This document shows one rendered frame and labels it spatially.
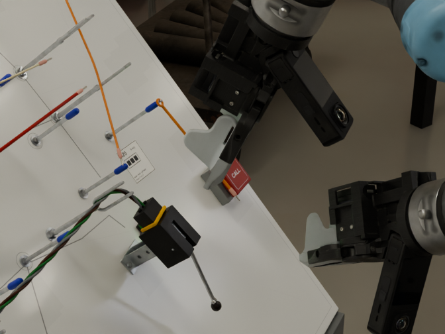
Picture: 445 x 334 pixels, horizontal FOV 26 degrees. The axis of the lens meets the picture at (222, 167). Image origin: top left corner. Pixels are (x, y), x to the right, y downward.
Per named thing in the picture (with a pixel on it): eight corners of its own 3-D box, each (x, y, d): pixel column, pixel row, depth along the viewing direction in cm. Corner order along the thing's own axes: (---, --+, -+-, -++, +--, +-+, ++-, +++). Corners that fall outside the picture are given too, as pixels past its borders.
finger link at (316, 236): (298, 219, 115) (349, 207, 108) (303, 269, 114) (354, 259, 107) (278, 219, 114) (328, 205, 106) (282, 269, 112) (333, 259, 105)
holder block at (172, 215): (167, 269, 119) (189, 257, 117) (138, 236, 118) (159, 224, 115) (179, 248, 122) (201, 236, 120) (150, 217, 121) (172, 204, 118)
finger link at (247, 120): (222, 148, 105) (259, 81, 103) (236, 156, 105) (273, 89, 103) (214, 160, 101) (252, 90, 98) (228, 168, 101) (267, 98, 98)
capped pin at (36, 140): (38, 135, 120) (81, 103, 115) (42, 146, 119) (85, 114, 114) (28, 135, 119) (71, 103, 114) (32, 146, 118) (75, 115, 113)
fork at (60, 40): (21, 64, 123) (90, 7, 115) (29, 75, 123) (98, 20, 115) (11, 69, 121) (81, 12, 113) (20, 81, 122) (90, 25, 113)
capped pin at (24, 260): (20, 252, 110) (66, 224, 105) (31, 259, 111) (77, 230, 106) (17, 263, 109) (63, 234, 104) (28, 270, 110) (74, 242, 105)
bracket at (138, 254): (132, 275, 121) (158, 261, 118) (120, 262, 121) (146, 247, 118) (146, 252, 125) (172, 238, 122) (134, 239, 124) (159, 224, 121)
